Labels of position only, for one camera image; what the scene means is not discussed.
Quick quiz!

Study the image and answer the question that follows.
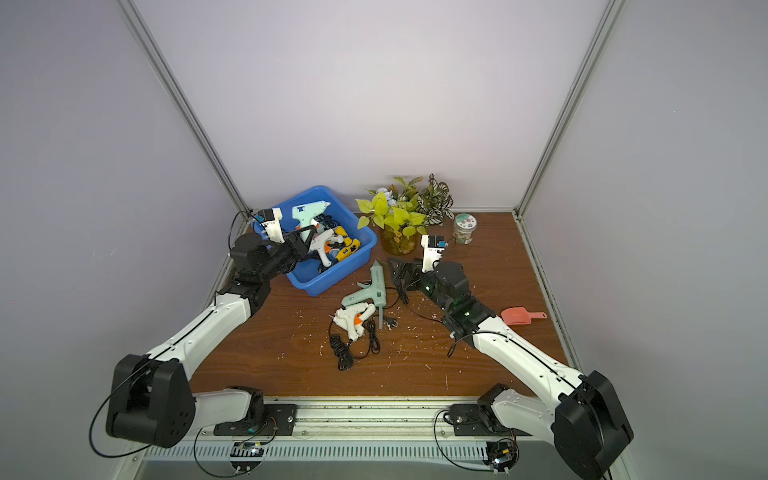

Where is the long mint glue gun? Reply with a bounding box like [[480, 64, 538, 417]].
[[341, 260, 387, 327]]

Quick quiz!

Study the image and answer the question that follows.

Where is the yellow glue gun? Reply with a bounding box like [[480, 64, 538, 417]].
[[330, 226, 361, 262]]

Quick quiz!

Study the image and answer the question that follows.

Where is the white orange glue gun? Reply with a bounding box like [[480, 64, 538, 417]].
[[333, 302, 376, 342]]

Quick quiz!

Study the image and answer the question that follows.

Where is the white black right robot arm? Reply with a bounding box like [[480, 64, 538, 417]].
[[388, 258, 634, 479]]

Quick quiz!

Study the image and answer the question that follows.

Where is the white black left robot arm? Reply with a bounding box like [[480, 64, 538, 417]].
[[105, 226, 316, 448]]

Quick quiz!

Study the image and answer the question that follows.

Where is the blue plastic storage box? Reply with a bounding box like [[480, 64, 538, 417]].
[[250, 185, 379, 297]]

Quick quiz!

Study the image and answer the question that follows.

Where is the green leafy potted plant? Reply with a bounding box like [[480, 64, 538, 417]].
[[356, 177, 427, 256]]

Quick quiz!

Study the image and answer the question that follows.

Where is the small clear glass jar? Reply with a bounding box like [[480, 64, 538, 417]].
[[453, 213, 478, 245]]

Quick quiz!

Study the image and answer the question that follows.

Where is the striped dark leaf plant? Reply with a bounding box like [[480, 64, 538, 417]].
[[418, 174, 455, 226]]

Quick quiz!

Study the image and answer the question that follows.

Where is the pink plastic scoop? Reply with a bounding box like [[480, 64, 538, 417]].
[[500, 307, 548, 326]]

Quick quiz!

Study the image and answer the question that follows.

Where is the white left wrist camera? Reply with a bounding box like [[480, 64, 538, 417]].
[[254, 208, 284, 244]]

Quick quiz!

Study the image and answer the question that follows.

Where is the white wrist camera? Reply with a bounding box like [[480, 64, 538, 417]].
[[421, 235, 448, 273], [254, 208, 284, 244]]

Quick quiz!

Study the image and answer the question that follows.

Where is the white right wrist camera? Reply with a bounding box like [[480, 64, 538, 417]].
[[421, 235, 448, 273]]

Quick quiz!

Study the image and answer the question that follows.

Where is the black coiled power cable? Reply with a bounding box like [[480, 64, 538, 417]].
[[328, 317, 382, 371]]

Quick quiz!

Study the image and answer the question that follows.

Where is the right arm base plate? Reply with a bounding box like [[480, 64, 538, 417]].
[[443, 404, 510, 437]]

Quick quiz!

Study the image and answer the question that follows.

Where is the aluminium front rail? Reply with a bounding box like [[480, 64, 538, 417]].
[[142, 397, 551, 472]]

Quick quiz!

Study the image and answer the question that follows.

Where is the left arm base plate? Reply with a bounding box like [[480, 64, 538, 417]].
[[213, 404, 298, 437]]

